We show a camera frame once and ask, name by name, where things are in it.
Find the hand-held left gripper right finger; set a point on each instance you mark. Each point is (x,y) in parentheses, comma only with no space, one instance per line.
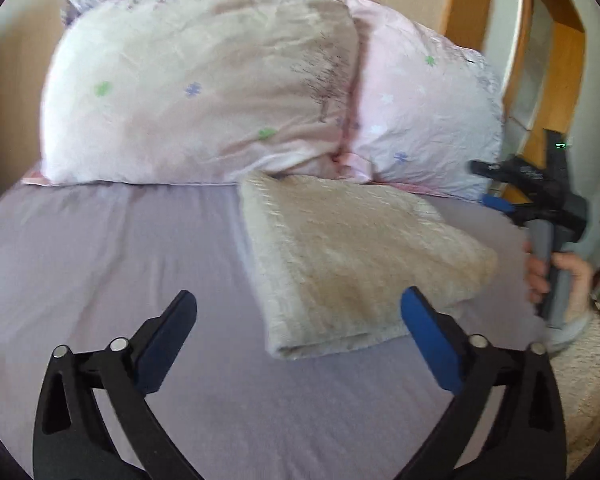
(430,335)

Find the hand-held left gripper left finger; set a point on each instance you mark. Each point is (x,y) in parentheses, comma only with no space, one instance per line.
(162,345)

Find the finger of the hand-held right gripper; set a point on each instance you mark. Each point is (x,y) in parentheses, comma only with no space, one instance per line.
(497,205)
(492,167)

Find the person's right forearm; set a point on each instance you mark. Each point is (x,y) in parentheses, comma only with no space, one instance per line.
(580,375)

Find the lilac bed sheet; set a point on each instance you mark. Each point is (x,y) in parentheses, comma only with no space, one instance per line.
(130,285)

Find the small pink patterned pillow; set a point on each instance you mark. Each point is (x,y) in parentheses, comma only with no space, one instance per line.
(420,105)

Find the folded beige blanket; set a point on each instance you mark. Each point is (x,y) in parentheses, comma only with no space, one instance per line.
(350,255)

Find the large pink patterned pillow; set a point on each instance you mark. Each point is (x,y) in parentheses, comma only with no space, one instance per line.
(200,90)

